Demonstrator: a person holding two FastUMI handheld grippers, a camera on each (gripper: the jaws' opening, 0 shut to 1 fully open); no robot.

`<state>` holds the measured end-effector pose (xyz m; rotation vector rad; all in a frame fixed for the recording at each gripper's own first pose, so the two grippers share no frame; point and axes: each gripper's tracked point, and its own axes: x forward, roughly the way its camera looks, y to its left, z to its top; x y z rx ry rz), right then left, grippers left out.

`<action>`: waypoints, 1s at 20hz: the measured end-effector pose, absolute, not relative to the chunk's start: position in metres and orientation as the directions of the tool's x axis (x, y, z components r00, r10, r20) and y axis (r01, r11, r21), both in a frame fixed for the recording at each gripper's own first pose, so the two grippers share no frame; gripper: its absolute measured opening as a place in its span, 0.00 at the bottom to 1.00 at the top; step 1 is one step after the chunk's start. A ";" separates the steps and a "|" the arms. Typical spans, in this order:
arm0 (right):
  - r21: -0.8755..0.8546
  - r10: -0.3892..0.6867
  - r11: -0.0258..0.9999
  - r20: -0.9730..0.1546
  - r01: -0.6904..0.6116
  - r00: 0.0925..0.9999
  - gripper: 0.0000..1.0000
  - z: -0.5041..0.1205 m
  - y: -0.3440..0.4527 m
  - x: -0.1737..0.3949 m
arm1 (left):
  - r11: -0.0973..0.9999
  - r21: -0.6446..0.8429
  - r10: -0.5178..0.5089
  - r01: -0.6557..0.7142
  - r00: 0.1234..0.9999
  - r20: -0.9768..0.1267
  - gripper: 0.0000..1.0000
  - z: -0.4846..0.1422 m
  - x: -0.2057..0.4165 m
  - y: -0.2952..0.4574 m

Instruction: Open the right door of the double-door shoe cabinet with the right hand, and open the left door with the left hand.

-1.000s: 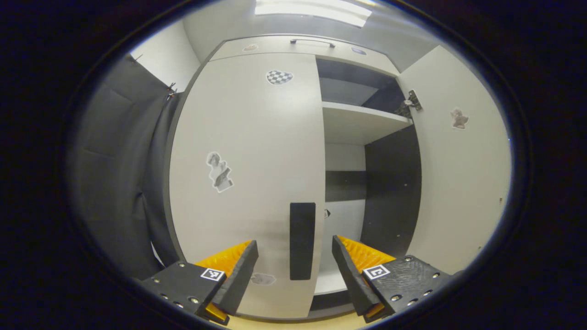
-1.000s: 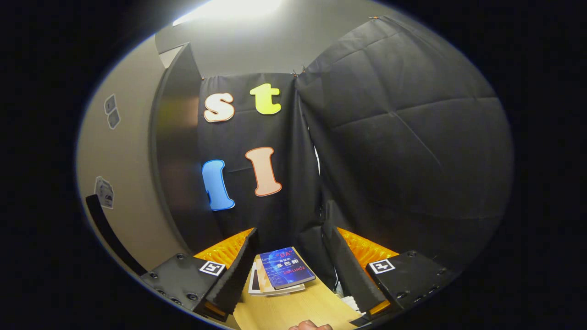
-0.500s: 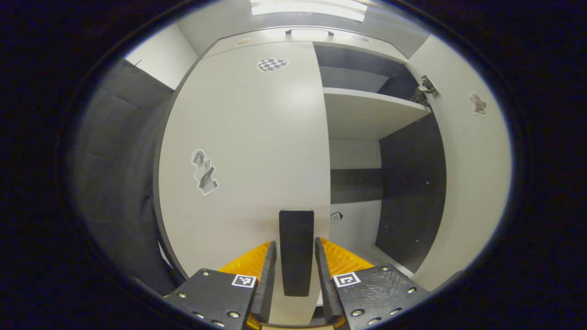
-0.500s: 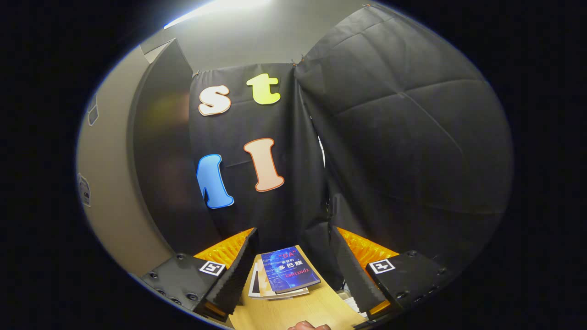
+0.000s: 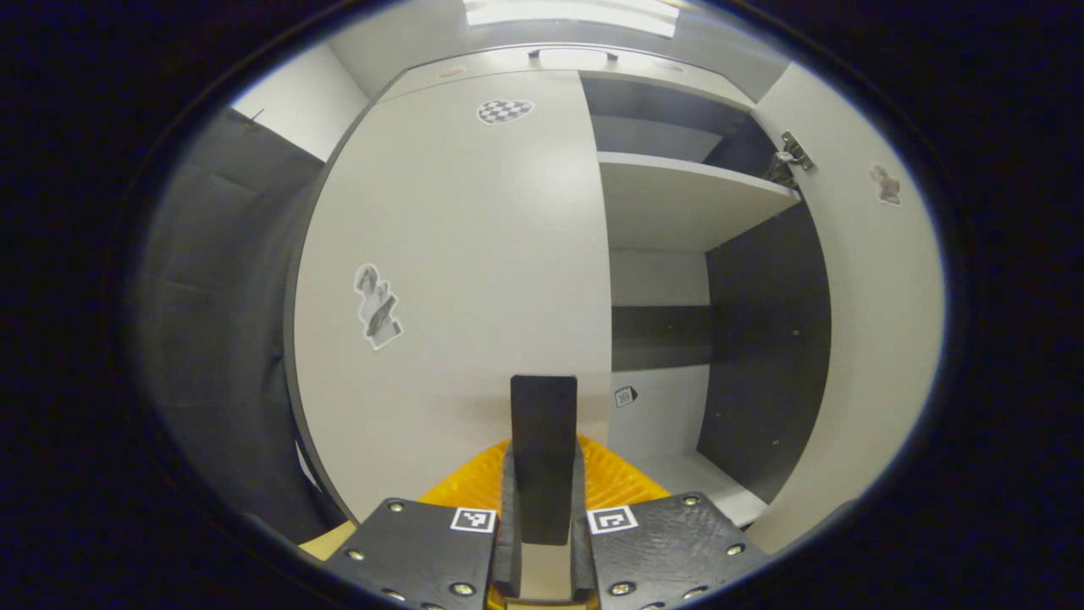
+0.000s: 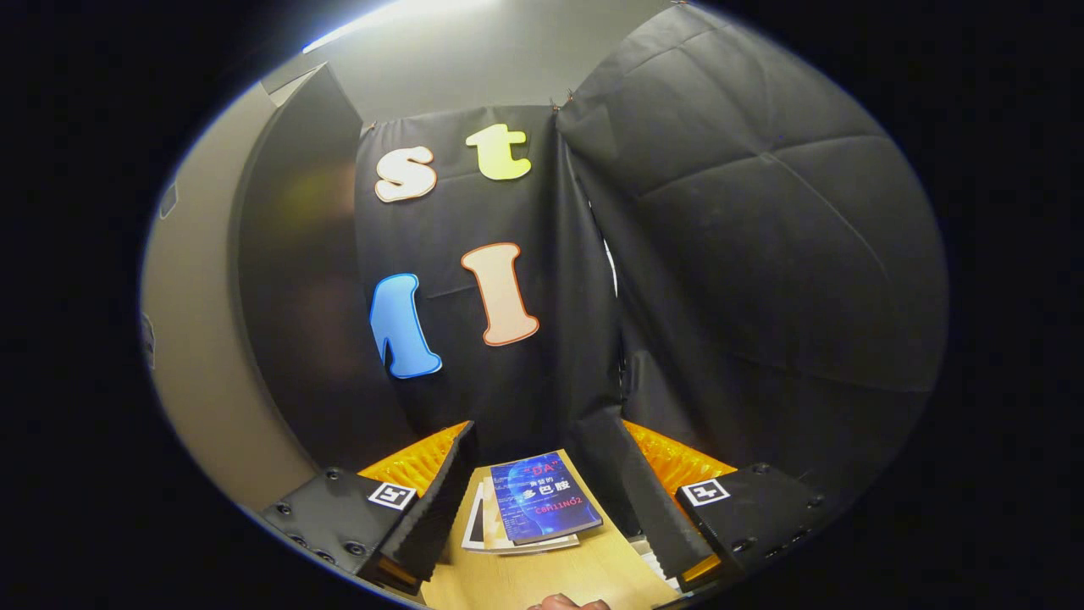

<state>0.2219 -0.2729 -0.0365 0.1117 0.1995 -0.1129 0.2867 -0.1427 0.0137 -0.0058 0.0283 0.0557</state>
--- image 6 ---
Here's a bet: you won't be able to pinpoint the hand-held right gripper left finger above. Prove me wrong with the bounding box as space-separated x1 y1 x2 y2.
259 420 480 596

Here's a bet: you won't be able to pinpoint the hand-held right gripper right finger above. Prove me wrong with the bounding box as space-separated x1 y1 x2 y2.
567 410 831 594

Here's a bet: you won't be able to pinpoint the blue book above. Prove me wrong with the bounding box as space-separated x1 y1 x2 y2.
489 449 604 546

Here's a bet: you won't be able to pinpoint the white-edged book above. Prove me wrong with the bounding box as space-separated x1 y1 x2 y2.
462 479 581 556

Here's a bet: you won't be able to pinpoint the white double-door shoe cabinet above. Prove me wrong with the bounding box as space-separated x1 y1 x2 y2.
233 64 424 475

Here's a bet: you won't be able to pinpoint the black backdrop cloth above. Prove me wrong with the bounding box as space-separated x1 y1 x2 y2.
351 0 949 543

